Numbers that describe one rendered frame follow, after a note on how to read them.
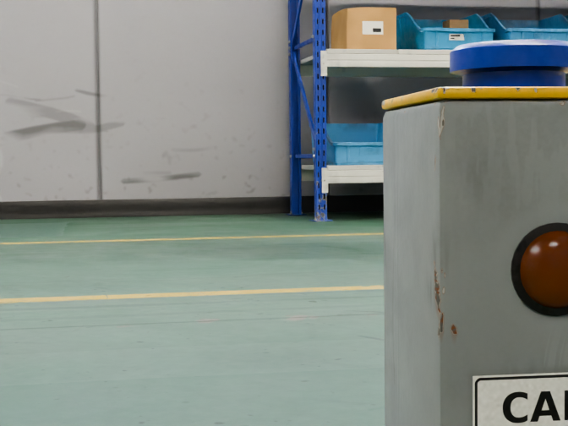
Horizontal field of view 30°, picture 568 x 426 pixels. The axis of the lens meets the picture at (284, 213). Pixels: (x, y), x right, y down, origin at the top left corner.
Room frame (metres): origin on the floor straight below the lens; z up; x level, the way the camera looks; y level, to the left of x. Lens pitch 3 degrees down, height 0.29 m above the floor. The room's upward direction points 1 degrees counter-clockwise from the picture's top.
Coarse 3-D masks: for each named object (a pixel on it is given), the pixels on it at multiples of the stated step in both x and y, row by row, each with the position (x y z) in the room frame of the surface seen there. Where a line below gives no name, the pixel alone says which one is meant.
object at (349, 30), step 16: (336, 16) 5.14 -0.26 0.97; (352, 16) 4.97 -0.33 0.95; (368, 16) 4.98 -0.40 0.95; (384, 16) 5.00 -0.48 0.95; (336, 32) 5.14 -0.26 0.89; (352, 32) 4.97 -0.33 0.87; (368, 32) 4.98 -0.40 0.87; (384, 32) 5.00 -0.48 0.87; (336, 48) 5.15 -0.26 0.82; (352, 48) 4.97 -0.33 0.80; (368, 48) 4.99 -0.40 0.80; (384, 48) 5.00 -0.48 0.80
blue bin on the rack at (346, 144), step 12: (336, 132) 5.43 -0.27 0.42; (348, 132) 5.44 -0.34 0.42; (360, 132) 5.45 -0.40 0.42; (372, 132) 5.47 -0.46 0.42; (312, 144) 5.38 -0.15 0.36; (336, 144) 4.93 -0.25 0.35; (348, 144) 4.94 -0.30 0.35; (360, 144) 4.95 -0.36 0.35; (372, 144) 4.96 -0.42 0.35; (336, 156) 4.94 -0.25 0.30; (348, 156) 4.95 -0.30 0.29; (360, 156) 4.96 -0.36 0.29; (372, 156) 4.98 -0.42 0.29
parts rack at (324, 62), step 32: (288, 0) 5.44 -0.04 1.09; (320, 0) 4.88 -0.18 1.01; (288, 32) 5.45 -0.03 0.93; (320, 32) 4.88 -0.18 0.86; (320, 64) 4.88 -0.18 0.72; (352, 64) 4.91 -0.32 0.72; (384, 64) 4.94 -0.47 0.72; (416, 64) 4.97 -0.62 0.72; (448, 64) 5.00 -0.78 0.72; (320, 96) 4.88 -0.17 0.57; (320, 128) 4.88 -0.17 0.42; (320, 160) 4.88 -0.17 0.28; (320, 192) 4.88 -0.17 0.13
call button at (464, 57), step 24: (456, 48) 0.33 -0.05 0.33; (480, 48) 0.32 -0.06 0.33; (504, 48) 0.32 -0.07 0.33; (528, 48) 0.32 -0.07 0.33; (552, 48) 0.32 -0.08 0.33; (456, 72) 0.34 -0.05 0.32; (480, 72) 0.33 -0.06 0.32; (504, 72) 0.32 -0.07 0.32; (528, 72) 0.32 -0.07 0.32; (552, 72) 0.33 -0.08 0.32
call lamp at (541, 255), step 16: (544, 240) 0.30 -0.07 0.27; (560, 240) 0.30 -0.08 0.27; (528, 256) 0.30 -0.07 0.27; (544, 256) 0.30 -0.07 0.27; (560, 256) 0.30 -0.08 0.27; (528, 272) 0.30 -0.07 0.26; (544, 272) 0.30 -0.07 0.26; (560, 272) 0.30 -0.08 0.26; (528, 288) 0.30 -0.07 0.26; (544, 288) 0.30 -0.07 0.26; (560, 288) 0.30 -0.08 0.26; (544, 304) 0.30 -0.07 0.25; (560, 304) 0.30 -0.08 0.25
